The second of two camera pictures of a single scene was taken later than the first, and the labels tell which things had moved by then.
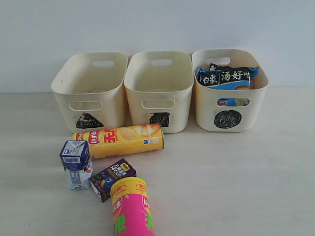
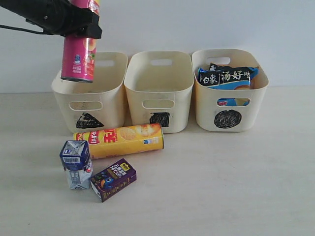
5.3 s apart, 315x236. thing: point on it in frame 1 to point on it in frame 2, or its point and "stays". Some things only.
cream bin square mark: x=159 y=85 stays
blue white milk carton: x=75 y=156 stays
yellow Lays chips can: x=110 y=142 stays
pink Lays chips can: x=131 y=208 to x=79 y=53
